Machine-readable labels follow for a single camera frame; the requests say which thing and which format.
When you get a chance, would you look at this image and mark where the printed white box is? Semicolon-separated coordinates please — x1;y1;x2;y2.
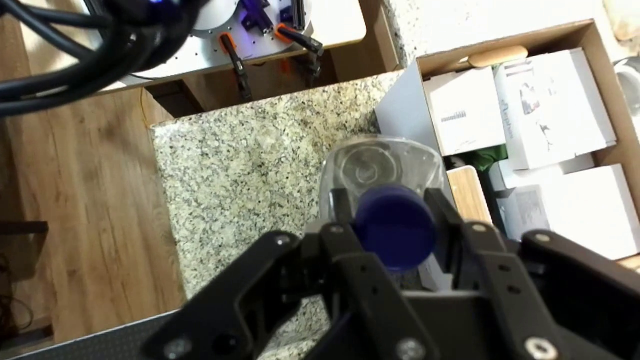
494;46;618;173

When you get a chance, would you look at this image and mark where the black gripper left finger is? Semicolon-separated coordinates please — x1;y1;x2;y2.
142;188;442;360

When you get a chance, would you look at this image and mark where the large plain white box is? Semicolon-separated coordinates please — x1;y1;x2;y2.
496;162;640;262

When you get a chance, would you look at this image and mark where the white robot mounting table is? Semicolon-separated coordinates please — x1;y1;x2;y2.
108;0;370;92

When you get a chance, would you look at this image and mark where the red blue label water bottle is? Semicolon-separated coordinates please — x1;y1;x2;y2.
318;137;449;297

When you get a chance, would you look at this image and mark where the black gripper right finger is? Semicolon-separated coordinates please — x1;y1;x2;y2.
425;188;640;360

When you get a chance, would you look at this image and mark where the green object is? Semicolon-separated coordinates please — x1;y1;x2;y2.
465;144;511;177

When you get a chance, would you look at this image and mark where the black orange clamp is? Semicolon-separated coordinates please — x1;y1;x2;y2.
274;23;326;87
218;30;255;103

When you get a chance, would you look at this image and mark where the dark blue bracket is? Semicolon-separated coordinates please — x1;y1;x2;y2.
237;0;275;33

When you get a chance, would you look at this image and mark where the small white box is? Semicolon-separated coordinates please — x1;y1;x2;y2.
424;66;507;159

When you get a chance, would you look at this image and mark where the black cable bundle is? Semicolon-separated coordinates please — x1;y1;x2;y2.
0;0;205;121

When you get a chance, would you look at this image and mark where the wooden paddle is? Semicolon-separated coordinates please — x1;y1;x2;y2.
465;44;529;70

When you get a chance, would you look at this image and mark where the wooden block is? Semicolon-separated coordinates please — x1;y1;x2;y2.
446;166;496;227

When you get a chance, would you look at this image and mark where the white cardboard box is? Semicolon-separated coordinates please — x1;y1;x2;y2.
375;19;640;277

